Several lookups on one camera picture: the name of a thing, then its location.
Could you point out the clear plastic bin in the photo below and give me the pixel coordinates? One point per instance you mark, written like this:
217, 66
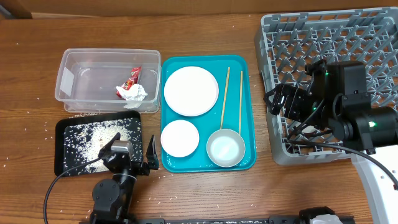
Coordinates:
88, 77

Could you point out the grey dishwasher rack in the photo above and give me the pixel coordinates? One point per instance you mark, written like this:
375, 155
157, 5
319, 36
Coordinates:
286, 43

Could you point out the white tissue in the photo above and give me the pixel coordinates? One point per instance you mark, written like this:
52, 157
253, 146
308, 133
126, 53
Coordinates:
135, 93

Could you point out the large pink plate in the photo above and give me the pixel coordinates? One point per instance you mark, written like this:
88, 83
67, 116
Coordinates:
191, 91

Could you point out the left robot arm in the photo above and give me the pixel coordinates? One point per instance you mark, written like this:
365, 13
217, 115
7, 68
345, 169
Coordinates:
112, 197

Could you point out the black tray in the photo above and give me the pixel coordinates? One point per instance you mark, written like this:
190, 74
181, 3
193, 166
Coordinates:
79, 140

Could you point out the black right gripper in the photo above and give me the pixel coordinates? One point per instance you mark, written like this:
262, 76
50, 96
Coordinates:
279, 92

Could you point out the black mounting rail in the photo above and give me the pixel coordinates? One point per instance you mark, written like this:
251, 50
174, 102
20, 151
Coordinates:
310, 215

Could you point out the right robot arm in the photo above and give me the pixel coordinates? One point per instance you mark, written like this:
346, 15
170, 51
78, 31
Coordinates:
335, 111

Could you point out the red snack wrapper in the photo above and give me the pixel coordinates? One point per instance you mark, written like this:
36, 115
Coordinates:
132, 80

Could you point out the white paper cup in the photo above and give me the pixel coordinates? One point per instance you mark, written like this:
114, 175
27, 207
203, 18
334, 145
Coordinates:
309, 131

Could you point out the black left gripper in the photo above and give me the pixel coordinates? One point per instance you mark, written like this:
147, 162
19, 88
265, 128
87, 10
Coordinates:
143, 168

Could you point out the grey bowl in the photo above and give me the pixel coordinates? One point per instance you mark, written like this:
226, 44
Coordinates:
225, 148

